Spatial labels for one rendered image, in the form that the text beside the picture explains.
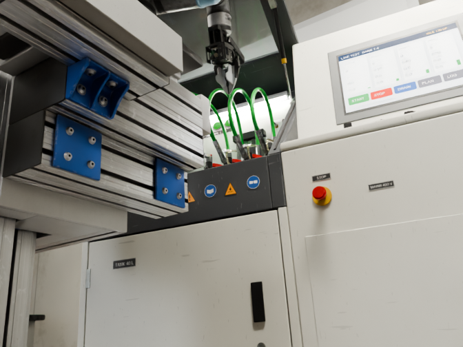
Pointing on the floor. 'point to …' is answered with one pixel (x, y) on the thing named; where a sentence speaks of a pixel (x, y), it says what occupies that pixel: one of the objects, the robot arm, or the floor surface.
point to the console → (375, 211)
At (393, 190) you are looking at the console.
